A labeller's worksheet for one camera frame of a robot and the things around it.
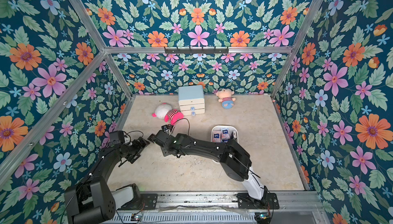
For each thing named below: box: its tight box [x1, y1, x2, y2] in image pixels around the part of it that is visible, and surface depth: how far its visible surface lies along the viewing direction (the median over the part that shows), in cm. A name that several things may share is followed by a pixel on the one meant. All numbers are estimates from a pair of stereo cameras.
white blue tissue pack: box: [220, 127, 230, 144], surface depth 93 cm
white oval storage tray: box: [210, 124, 239, 144], surface depth 93 cm
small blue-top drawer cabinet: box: [178, 84, 206, 117], surface depth 102 cm
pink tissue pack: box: [211, 130, 222, 143], surface depth 92 cm
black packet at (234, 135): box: [230, 130, 238, 141], surface depth 92 cm
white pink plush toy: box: [151, 102, 184, 126], surface depth 103 cm
